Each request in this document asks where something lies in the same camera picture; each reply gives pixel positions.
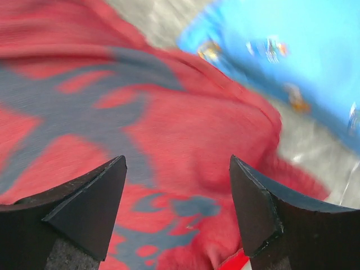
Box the red pillowcase with grey print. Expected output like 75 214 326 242
1 1 329 269

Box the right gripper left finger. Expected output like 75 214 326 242
1 156 127 269

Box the blue cartoon print pillow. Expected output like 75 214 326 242
177 1 359 152

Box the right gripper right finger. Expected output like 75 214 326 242
229 156 359 270

